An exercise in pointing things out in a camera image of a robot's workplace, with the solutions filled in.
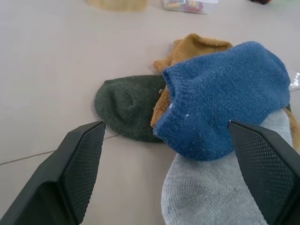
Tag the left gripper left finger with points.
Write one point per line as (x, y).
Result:
(58, 175)

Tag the crumpled clear plastic scrap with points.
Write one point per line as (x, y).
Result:
(295, 80)

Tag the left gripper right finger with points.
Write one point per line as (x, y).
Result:
(269, 175)

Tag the mustard yellow sock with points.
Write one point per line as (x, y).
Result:
(187, 51)

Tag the small clear plastic tray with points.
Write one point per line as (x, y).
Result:
(189, 5)

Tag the light grey sock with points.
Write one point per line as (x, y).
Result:
(199, 187)

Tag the dark green sock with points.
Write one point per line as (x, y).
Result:
(124, 105)

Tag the clear packing tape roll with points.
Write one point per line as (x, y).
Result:
(117, 5)

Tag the blue sock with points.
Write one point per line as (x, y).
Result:
(222, 98)

